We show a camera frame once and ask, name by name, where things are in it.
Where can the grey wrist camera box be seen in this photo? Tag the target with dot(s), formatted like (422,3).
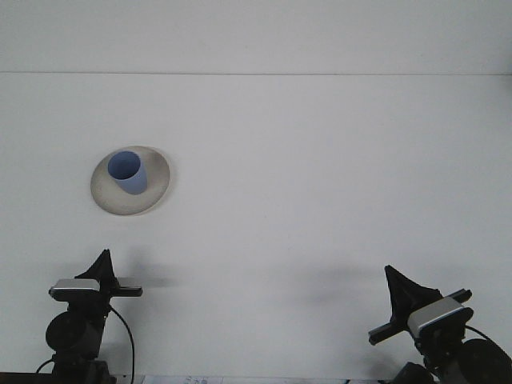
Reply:
(438,316)
(75,285)

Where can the pale round plate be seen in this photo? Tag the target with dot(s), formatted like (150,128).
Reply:
(158,188)

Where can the pale blue cup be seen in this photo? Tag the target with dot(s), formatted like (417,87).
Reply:
(130,176)

